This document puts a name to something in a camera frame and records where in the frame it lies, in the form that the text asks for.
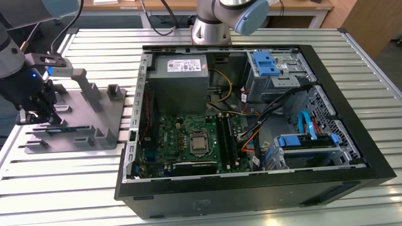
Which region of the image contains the black graphics card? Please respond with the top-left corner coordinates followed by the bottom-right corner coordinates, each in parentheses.
top-left (171, 161), bottom-right (218, 176)

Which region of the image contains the grey parts rack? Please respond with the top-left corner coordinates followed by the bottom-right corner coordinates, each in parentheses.
top-left (24, 68), bottom-right (129, 155)

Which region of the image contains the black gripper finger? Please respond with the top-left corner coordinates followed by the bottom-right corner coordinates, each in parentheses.
top-left (31, 103), bottom-right (54, 125)
top-left (42, 79), bottom-right (64, 126)

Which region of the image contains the black CPU socket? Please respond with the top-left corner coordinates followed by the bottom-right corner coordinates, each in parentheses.
top-left (187, 130), bottom-right (211, 158)

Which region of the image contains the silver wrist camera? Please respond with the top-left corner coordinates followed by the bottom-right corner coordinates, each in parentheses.
top-left (24, 53), bottom-right (75, 76)

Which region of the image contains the black camera cable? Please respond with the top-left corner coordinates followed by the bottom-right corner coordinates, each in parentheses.
top-left (48, 0), bottom-right (84, 54)

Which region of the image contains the flat black wire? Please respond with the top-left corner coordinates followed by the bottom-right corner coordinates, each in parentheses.
top-left (253, 123), bottom-right (266, 171)

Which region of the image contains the wooden desk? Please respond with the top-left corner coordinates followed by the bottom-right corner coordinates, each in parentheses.
top-left (80, 0), bottom-right (336, 29)

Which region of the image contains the green motherboard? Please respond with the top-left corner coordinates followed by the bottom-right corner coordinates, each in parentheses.
top-left (138, 114), bottom-right (254, 177)

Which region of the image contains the black wire bundle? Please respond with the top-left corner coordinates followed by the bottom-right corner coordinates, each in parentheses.
top-left (255, 90), bottom-right (302, 124)

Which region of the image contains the black RAM slot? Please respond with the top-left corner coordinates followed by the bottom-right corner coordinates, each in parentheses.
top-left (218, 113), bottom-right (230, 170)
top-left (222, 114), bottom-right (233, 168)

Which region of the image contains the red and black power wire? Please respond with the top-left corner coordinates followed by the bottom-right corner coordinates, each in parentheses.
top-left (309, 117), bottom-right (330, 137)

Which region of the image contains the blue flat wire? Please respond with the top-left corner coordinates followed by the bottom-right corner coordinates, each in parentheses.
top-left (297, 110), bottom-right (318, 141)

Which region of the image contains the grey power supply unit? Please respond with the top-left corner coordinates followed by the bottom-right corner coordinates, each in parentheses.
top-left (147, 56), bottom-right (211, 116)

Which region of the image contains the black camera on silver bracket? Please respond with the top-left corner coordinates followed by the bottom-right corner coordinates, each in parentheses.
top-left (18, 109), bottom-right (40, 125)

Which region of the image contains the blue disk carrier with disk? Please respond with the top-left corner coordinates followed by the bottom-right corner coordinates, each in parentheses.
top-left (275, 133), bottom-right (340, 148)

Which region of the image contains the silver CPU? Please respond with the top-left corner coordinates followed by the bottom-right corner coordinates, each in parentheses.
top-left (191, 137), bottom-right (209, 151)

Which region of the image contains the black hanging cable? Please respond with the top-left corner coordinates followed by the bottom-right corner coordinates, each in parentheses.
top-left (139, 0), bottom-right (179, 36)

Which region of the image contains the orange flat wire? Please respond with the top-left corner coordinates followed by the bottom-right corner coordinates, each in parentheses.
top-left (241, 130), bottom-right (262, 153)

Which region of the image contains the wooden cabinet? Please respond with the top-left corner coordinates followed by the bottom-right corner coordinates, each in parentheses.
top-left (322, 0), bottom-right (402, 61)

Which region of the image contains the grey metal disk bay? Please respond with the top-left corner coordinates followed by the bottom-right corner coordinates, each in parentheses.
top-left (262, 134), bottom-right (360, 170)

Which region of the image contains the yellow wire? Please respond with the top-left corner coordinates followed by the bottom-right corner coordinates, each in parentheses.
top-left (209, 68), bottom-right (233, 103)

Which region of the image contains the black PC case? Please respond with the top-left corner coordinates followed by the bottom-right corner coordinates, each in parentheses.
top-left (114, 44), bottom-right (397, 221)

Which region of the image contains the grey metal drive cage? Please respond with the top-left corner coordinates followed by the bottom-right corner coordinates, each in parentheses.
top-left (246, 50), bottom-right (317, 103)

